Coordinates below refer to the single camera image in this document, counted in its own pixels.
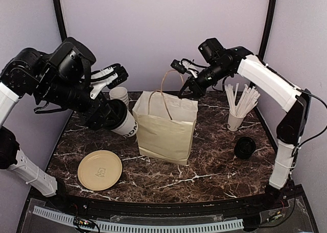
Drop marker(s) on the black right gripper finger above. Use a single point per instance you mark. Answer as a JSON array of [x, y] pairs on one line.
[[191, 95], [183, 89]]

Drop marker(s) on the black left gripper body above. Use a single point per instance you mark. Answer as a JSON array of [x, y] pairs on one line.
[[92, 116]]

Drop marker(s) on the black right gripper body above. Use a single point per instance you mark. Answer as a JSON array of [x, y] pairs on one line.
[[201, 89]]

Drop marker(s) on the white paper coffee cup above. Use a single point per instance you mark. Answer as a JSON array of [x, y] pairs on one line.
[[128, 127]]

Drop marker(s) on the cream paper bag with handles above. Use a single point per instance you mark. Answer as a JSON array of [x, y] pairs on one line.
[[166, 125]]

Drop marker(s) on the black plastic cup lid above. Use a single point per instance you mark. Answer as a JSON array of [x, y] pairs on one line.
[[117, 114]]

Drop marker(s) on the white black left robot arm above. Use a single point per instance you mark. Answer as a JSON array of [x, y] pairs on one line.
[[62, 78]]

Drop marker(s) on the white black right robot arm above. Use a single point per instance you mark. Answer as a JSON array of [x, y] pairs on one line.
[[295, 102]]

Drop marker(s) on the stack of white paper cups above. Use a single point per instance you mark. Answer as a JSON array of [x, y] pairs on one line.
[[119, 93]]

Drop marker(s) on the white cup holding straws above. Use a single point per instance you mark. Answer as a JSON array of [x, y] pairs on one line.
[[234, 121]]

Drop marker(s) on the bundle of wrapped white straws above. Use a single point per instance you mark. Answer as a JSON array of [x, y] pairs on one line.
[[247, 101]]

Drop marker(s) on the beige round plate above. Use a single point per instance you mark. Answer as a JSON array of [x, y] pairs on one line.
[[99, 170]]

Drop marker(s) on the stack of black cup lids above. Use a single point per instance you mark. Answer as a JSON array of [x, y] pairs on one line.
[[244, 148]]

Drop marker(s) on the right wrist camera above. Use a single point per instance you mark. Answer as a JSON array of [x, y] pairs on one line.
[[185, 66]]

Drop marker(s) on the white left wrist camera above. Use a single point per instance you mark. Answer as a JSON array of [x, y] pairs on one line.
[[109, 77]]

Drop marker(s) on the black front table rail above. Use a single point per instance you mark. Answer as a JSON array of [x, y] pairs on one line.
[[96, 208]]

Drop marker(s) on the white slotted cable duct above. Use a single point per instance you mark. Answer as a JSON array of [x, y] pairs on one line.
[[141, 224]]

